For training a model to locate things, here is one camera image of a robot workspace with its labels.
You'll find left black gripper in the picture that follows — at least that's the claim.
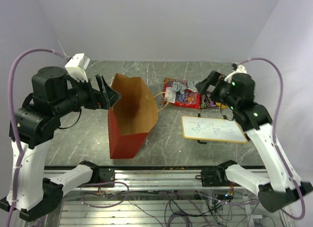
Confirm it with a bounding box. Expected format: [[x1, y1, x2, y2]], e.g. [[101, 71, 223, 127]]
[[53, 73, 122, 117]]

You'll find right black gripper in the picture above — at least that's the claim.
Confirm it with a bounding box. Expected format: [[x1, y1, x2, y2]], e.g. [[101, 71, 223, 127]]
[[196, 70, 239, 111]]

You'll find brown purple chocolate pack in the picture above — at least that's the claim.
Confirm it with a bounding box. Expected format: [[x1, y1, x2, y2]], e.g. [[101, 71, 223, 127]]
[[200, 91, 218, 110]]

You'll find silver green snack wrapper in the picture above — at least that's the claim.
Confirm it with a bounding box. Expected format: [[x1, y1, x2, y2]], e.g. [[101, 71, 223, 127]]
[[172, 81, 188, 94]]

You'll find red candy bag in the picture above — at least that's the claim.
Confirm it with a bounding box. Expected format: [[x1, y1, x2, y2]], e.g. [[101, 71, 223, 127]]
[[162, 77, 201, 109]]

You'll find red paper bag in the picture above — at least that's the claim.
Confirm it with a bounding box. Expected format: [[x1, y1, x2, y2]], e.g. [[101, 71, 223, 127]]
[[108, 73, 165, 159]]

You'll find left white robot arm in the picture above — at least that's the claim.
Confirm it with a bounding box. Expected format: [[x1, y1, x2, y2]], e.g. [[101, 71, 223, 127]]
[[0, 67, 121, 222]]

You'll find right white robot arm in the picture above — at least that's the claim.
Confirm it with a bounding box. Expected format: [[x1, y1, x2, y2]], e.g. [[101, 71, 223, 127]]
[[195, 71, 313, 212]]

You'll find small whiteboard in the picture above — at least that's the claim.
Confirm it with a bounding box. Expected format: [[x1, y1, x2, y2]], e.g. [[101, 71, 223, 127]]
[[181, 116, 247, 143]]

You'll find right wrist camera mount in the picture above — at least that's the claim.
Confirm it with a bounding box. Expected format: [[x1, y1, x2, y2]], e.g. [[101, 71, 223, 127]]
[[224, 63, 247, 83]]

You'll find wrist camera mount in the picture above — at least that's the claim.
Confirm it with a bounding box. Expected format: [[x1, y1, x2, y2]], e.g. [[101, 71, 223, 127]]
[[224, 63, 247, 83], [65, 53, 90, 82]]

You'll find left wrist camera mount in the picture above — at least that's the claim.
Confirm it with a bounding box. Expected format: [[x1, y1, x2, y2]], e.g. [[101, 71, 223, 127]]
[[65, 53, 90, 82]]

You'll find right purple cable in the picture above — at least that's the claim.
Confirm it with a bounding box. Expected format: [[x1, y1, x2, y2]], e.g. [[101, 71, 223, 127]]
[[234, 57, 306, 220]]

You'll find purple cable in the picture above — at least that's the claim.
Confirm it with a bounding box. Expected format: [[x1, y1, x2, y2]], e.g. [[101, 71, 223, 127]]
[[234, 57, 306, 220], [4, 48, 74, 227]]

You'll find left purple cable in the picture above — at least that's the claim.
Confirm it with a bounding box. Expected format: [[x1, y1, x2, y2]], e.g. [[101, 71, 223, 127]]
[[4, 48, 74, 227]]

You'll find aluminium rail frame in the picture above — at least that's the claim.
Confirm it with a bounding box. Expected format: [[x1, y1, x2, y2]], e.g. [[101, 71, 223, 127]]
[[22, 167, 294, 227]]

